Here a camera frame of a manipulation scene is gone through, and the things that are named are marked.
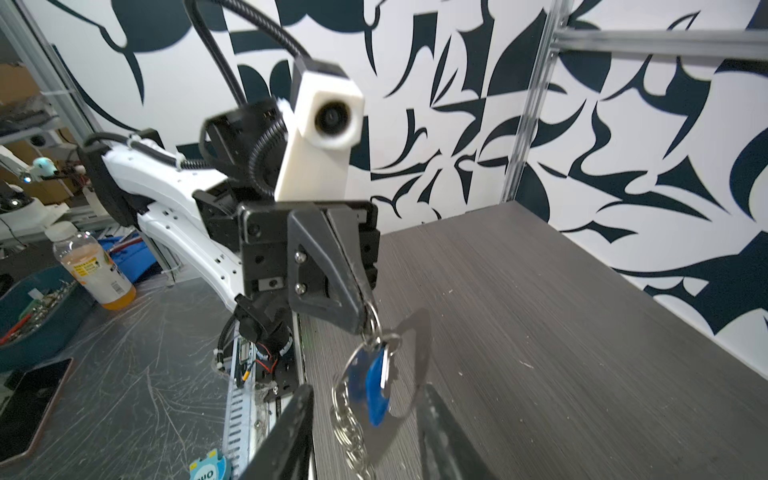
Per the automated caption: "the blue key tag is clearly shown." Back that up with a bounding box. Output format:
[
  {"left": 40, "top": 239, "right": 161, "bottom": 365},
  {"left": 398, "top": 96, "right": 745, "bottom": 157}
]
[{"left": 347, "top": 343, "right": 392, "bottom": 427}]

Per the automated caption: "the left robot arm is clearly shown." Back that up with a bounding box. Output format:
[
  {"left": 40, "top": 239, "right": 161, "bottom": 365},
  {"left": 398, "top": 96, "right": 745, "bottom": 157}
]
[{"left": 83, "top": 92, "right": 381, "bottom": 351}]

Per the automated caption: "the white slotted cable duct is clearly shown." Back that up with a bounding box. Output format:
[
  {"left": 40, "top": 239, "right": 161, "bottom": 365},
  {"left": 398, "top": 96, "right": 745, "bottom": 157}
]
[{"left": 222, "top": 379, "right": 256, "bottom": 479}]

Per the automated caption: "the black smartphone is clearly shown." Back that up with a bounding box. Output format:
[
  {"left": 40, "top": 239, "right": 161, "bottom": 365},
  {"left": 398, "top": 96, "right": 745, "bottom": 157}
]
[{"left": 1, "top": 358, "right": 73, "bottom": 465}]

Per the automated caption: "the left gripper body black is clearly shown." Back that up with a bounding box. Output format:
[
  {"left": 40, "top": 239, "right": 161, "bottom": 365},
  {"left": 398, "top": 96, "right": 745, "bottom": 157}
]
[{"left": 238, "top": 200, "right": 380, "bottom": 294}]

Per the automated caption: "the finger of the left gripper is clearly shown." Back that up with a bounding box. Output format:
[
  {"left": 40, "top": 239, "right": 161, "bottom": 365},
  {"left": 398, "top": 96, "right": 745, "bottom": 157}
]
[
  {"left": 287, "top": 207, "right": 366, "bottom": 335},
  {"left": 327, "top": 205, "right": 375, "bottom": 309}
]

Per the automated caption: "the orange juice bottle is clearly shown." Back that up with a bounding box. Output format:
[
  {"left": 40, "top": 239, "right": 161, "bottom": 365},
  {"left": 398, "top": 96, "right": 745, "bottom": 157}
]
[{"left": 45, "top": 221, "right": 137, "bottom": 311}]

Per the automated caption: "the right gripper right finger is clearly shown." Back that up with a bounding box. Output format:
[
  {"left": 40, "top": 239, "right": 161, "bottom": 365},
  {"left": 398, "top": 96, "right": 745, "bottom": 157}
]
[{"left": 416, "top": 384, "right": 495, "bottom": 480}]

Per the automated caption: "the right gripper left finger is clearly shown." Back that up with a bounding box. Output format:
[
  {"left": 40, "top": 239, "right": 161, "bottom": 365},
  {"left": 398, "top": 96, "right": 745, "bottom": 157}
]
[{"left": 240, "top": 384, "right": 315, "bottom": 480}]

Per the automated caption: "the black corrugated cable hose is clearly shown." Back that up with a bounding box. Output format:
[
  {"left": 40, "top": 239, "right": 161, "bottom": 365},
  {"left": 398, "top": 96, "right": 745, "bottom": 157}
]
[{"left": 182, "top": 0, "right": 310, "bottom": 199}]

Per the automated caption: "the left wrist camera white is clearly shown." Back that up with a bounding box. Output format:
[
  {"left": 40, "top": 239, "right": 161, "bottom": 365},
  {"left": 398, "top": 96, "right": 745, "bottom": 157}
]
[{"left": 274, "top": 56, "right": 365, "bottom": 202}]

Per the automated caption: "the silver metal plate key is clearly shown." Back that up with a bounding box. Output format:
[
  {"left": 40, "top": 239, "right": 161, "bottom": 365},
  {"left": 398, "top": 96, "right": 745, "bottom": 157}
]
[{"left": 339, "top": 308, "right": 432, "bottom": 471}]

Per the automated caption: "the teal plastic tray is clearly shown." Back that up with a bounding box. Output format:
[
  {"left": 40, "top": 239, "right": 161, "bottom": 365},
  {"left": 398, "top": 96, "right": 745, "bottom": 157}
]
[{"left": 1, "top": 266, "right": 95, "bottom": 372}]

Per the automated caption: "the blue owl toy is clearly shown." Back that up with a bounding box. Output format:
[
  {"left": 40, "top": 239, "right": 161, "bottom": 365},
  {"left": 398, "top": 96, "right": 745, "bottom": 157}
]
[{"left": 189, "top": 449, "right": 232, "bottom": 480}]

